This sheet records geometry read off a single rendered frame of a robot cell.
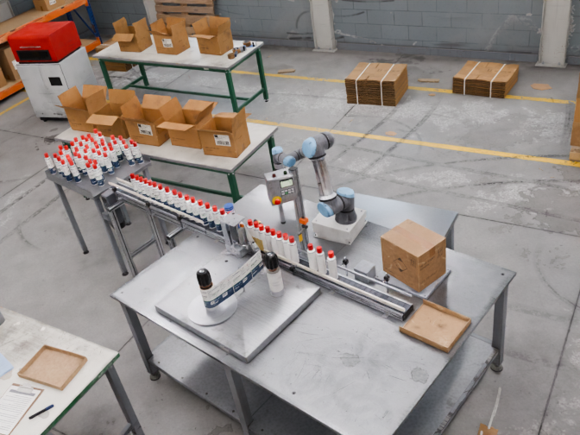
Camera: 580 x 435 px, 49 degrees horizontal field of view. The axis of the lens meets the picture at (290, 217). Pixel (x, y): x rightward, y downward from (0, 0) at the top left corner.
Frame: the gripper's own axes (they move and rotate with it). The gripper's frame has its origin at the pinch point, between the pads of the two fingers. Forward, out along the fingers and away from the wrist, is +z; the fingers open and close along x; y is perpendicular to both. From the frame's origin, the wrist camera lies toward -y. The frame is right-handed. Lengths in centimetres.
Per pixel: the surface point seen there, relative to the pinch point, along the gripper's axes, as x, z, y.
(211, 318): -120, 11, 20
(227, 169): 43, 24, -82
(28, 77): 178, 44, -497
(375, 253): -24, 16, 84
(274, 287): -88, 4, 47
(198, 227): -45, 14, -46
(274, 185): -52, -44, 32
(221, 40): 273, 11, -245
